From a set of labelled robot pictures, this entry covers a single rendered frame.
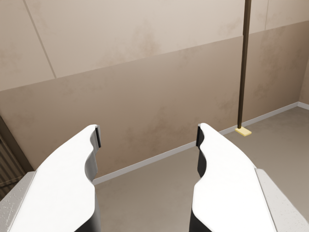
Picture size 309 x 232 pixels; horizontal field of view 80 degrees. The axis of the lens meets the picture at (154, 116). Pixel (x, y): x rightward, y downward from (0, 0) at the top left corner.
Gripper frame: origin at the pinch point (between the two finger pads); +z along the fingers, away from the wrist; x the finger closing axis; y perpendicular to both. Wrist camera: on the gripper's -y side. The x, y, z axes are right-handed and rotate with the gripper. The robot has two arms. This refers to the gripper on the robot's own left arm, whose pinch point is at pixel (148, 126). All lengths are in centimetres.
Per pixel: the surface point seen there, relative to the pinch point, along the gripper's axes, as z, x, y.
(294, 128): 208, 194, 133
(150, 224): 92, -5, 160
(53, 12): 155, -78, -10
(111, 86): 165, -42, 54
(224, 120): 215, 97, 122
